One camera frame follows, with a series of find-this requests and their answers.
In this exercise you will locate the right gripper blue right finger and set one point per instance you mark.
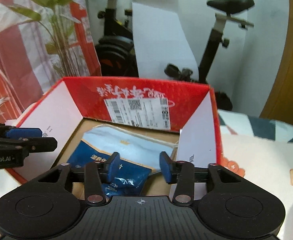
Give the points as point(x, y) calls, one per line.
point(180, 173)

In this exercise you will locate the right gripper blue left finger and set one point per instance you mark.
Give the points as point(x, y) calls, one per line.
point(96, 174)

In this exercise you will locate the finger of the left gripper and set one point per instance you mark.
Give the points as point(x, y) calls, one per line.
point(42, 144)
point(12, 132)

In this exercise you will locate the blue white packaged bag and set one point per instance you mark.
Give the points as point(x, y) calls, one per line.
point(139, 157)

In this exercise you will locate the red strawberry cardboard box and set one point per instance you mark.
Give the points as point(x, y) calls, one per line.
point(184, 109)

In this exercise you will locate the patterned white tablecloth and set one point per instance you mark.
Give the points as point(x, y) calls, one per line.
point(267, 163)

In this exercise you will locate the red plant print backdrop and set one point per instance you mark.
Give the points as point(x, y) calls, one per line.
point(41, 41)

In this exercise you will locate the black exercise bike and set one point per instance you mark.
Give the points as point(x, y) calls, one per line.
point(116, 53)

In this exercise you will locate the white foam sheet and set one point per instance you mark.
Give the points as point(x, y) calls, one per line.
point(158, 41)

